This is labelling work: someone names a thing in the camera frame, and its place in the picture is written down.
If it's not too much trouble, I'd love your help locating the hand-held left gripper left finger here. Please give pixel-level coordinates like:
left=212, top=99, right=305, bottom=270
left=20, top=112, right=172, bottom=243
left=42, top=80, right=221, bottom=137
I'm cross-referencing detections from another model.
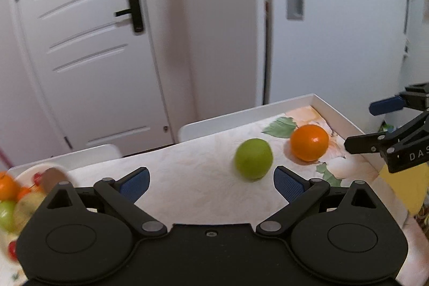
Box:
left=32, top=167, right=168, bottom=236

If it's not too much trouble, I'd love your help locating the orange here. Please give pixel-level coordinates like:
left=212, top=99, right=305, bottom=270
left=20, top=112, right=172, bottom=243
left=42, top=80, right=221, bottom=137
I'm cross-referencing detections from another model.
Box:
left=290, top=124, right=330, bottom=162

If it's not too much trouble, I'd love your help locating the white door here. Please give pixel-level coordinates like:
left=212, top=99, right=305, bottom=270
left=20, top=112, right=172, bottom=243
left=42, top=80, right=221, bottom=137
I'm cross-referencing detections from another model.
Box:
left=7, top=0, right=175, bottom=157

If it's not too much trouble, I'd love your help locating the white cabinet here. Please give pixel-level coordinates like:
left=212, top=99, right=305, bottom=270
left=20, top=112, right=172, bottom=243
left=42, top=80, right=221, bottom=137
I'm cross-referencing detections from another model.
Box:
left=265, top=0, right=413, bottom=126

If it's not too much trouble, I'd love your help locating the yellow cloth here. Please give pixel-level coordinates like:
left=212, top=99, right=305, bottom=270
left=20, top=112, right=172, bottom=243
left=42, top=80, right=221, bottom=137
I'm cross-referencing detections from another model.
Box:
left=379, top=161, right=429, bottom=217

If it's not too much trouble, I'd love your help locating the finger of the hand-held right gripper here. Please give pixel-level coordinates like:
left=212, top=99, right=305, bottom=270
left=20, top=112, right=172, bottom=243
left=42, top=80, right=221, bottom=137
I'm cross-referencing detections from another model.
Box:
left=369, top=82, right=429, bottom=116
left=344, top=110, right=429, bottom=157

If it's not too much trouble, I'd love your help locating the brown kiwi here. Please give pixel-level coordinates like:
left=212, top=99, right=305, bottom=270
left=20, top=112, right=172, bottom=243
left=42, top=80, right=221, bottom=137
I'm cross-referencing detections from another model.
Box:
left=41, top=167, right=69, bottom=196

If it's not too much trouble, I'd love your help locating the black door lock handle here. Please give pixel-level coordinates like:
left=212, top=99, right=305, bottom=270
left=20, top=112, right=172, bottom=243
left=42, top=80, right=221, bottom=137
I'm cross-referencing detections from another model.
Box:
left=115, top=0, right=145, bottom=35

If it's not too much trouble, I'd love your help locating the white tray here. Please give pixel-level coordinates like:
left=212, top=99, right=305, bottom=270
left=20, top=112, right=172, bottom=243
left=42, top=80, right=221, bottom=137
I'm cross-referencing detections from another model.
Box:
left=177, top=92, right=429, bottom=240

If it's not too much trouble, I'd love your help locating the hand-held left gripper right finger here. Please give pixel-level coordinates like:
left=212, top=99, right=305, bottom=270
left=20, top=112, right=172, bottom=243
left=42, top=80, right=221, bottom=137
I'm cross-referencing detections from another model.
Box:
left=256, top=166, right=394, bottom=235

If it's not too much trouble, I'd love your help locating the yellow green fruit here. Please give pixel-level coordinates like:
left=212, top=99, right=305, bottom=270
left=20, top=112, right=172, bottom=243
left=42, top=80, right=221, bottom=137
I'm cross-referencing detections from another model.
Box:
left=13, top=192, right=46, bottom=233

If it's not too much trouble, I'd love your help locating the green apple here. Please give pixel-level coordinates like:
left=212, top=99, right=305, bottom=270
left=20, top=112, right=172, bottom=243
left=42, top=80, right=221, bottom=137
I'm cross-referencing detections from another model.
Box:
left=234, top=138, right=273, bottom=180
left=0, top=200, right=17, bottom=233

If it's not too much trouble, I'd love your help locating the cartoon print plate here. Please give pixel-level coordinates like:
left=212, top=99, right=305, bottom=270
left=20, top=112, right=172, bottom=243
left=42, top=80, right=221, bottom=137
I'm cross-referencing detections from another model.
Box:
left=0, top=164, right=71, bottom=266

